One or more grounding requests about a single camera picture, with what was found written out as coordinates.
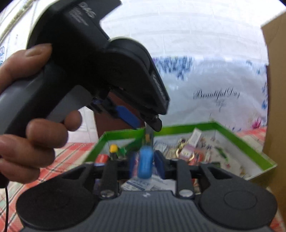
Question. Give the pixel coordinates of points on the green eraser box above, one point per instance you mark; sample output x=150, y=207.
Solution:
x=130, y=147

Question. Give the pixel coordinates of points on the person's left hand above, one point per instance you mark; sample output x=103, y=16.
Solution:
x=22, y=158

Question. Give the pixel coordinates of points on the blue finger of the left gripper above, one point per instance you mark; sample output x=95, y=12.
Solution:
x=122, y=113
x=153, y=121

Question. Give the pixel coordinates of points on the floral fabric pouch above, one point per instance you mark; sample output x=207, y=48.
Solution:
x=230, y=158

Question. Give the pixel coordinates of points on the red white small box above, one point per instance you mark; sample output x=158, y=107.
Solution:
x=202, y=156

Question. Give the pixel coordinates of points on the plaid bed sheet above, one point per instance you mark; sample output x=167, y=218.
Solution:
x=73, y=154

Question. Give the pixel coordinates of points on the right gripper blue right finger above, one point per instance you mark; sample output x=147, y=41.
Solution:
x=177, y=170

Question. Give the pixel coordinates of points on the dark brown headboard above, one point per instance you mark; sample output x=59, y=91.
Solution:
x=105, y=123

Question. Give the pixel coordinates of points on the white medicine box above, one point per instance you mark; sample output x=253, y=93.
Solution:
x=152, y=184

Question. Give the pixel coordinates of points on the brown cardboard box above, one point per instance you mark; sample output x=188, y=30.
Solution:
x=274, y=147

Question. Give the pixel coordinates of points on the purple keychain with tags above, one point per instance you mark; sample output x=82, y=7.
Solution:
x=186, y=148

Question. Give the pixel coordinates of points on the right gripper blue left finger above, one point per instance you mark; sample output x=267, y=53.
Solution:
x=115, y=171

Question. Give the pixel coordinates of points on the red blue eraser box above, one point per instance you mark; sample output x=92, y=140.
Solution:
x=101, y=160

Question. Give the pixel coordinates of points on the black marker blue cap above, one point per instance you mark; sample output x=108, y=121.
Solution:
x=146, y=154

